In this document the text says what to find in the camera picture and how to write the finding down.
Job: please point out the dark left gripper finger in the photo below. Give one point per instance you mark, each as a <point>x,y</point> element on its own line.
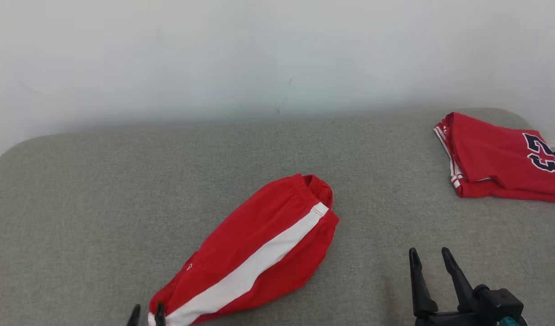
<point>135,318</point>
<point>160,317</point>

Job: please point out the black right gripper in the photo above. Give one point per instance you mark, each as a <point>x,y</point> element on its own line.
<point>449,319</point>

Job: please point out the red shorts with white stripe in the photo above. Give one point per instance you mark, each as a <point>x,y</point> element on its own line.
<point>259,235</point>

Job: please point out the red white basketball jersey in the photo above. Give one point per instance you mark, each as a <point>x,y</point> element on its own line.
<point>490,154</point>

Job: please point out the grey fabric sofa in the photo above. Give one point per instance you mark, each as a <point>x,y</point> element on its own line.
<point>123,203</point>

